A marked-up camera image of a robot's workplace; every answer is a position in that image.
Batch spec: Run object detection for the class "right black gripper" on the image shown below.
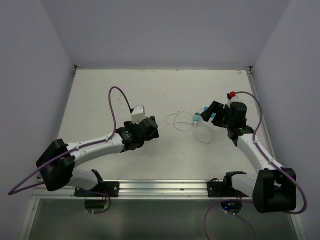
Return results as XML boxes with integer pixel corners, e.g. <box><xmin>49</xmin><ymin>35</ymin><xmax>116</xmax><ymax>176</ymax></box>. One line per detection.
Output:
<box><xmin>200</xmin><ymin>101</ymin><xmax>234</xmax><ymax>129</ymax></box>

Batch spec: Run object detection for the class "teal usb charger plug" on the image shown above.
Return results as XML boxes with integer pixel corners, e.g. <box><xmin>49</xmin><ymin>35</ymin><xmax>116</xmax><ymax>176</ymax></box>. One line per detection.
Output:
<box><xmin>193</xmin><ymin>112</ymin><xmax>201</xmax><ymax>125</ymax></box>

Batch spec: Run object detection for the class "blue square plug adapter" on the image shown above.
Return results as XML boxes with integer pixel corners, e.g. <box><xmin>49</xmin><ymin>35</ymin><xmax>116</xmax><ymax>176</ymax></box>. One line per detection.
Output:
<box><xmin>202</xmin><ymin>106</ymin><xmax>216</xmax><ymax>119</ymax></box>

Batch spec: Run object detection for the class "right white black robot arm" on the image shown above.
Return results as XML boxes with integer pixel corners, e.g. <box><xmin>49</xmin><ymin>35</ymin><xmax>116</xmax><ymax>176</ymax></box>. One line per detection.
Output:
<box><xmin>200</xmin><ymin>101</ymin><xmax>297</xmax><ymax>213</ymax></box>

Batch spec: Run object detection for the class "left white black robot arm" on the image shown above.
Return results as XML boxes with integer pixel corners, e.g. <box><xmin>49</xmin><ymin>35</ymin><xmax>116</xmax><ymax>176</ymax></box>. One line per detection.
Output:
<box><xmin>36</xmin><ymin>116</ymin><xmax>159</xmax><ymax>197</ymax></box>

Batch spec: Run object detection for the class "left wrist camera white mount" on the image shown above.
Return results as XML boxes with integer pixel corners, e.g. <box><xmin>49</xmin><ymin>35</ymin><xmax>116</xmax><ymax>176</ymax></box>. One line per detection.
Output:
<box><xmin>130</xmin><ymin>105</ymin><xmax>147</xmax><ymax>124</ymax></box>

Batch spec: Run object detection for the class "right wrist camera red mount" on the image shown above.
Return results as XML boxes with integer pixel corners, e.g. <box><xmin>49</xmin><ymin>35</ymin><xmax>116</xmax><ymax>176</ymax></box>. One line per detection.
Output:
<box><xmin>227</xmin><ymin>91</ymin><xmax>243</xmax><ymax>105</ymax></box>

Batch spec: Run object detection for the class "aluminium extrusion rail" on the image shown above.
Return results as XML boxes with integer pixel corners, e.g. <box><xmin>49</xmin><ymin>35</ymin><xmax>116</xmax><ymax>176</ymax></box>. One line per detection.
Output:
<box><xmin>31</xmin><ymin>178</ymin><xmax>297</xmax><ymax>200</ymax></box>

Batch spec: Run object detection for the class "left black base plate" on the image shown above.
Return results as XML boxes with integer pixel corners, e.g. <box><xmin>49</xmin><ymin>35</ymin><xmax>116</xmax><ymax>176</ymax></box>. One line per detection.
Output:
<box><xmin>74</xmin><ymin>181</ymin><xmax>120</xmax><ymax>198</ymax></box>

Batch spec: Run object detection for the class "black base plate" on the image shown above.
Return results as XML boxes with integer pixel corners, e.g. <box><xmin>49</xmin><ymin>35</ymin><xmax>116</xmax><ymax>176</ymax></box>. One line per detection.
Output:
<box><xmin>74</xmin><ymin>181</ymin><xmax>120</xmax><ymax>198</ymax></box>
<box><xmin>206</xmin><ymin>178</ymin><xmax>242</xmax><ymax>198</ymax></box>

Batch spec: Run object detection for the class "right side aluminium rail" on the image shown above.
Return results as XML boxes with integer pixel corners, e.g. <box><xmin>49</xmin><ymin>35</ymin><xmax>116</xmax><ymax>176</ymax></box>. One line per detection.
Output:
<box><xmin>244</xmin><ymin>66</ymin><xmax>275</xmax><ymax>157</ymax></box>

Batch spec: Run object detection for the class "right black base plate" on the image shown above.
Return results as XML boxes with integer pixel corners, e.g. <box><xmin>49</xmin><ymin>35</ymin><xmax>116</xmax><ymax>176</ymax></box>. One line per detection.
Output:
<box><xmin>206</xmin><ymin>178</ymin><xmax>242</xmax><ymax>198</ymax></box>

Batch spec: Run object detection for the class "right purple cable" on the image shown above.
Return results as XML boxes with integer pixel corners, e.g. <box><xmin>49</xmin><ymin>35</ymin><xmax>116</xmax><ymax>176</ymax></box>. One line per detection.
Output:
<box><xmin>202</xmin><ymin>91</ymin><xmax>309</xmax><ymax>240</ymax></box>

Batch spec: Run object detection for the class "purple cable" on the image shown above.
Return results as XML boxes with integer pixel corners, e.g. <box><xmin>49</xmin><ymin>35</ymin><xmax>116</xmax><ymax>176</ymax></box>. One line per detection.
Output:
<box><xmin>7</xmin><ymin>86</ymin><xmax>133</xmax><ymax>215</ymax></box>
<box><xmin>202</xmin><ymin>91</ymin><xmax>309</xmax><ymax>240</ymax></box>

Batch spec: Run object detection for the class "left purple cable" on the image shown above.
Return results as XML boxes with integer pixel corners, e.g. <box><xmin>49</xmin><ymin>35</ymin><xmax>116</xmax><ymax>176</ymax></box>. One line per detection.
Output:
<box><xmin>7</xmin><ymin>86</ymin><xmax>133</xmax><ymax>215</ymax></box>

